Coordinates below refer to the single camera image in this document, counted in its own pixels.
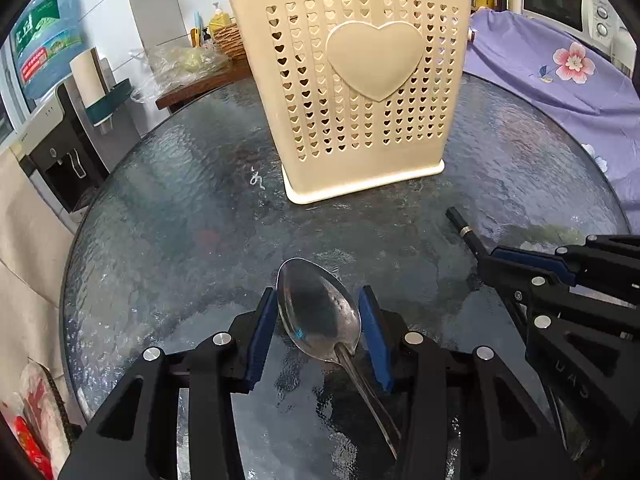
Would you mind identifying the white microwave oven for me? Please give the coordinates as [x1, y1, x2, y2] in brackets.
[522, 0, 621, 56]

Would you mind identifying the paper towel roll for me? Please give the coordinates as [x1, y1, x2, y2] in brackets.
[69, 47, 108, 111]

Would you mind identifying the water dispenser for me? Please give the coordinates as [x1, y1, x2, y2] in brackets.
[10, 80, 111, 226]

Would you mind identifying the clear plastic bag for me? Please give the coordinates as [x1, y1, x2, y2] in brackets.
[130, 42, 233, 93]

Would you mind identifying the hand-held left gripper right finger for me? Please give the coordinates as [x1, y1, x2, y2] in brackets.
[358, 285, 585, 480]

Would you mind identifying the brown wooden side table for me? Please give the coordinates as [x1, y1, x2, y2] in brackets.
[155, 60, 251, 111]

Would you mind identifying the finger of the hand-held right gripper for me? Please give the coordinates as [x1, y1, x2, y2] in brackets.
[491, 235, 640, 306]
[477, 260, 640, 342]

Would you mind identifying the black chopstick with silver ring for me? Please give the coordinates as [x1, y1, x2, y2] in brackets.
[446, 206, 488, 261]

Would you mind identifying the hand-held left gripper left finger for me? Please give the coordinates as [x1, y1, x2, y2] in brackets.
[57, 287, 278, 480]

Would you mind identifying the blue water bottle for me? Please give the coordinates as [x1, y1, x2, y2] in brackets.
[11, 0, 87, 101]

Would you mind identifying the red packet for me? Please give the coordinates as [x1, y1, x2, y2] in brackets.
[0, 360, 68, 480]

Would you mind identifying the yellow soap bottle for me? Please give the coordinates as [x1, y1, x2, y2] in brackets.
[207, 2, 236, 36]

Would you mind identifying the purple floral cloth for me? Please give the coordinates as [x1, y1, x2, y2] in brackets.
[462, 7, 640, 211]

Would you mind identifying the teal wall holder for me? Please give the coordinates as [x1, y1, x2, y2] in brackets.
[82, 80, 133, 128]

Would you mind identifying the cream heart-pattern utensil holder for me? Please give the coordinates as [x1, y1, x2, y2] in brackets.
[220, 0, 476, 205]

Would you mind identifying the wicker basket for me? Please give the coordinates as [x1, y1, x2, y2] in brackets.
[212, 22, 248, 61]

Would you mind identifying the metal spoon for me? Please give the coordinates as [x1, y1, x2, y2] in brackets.
[276, 257, 403, 461]

